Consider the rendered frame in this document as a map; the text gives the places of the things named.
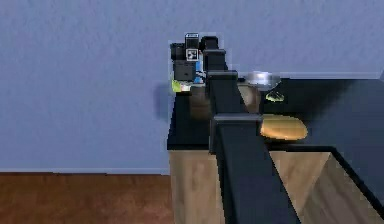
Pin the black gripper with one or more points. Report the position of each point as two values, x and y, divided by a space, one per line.
184 70

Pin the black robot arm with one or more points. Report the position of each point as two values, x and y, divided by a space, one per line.
246 173

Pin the small blue object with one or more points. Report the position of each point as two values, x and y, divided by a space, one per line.
198 79

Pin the small white flat object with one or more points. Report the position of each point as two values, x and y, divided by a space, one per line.
186 87

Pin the light green round food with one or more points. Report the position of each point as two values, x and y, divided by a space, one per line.
176 86

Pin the silver metal bowl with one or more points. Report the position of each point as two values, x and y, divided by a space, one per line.
263 80

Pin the yellow green leafy food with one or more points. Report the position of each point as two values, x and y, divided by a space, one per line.
275 97

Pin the golden brown bread loaf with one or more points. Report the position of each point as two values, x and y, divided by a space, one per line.
283 127

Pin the wooden counter with black top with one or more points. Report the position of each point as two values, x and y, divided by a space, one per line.
191 186

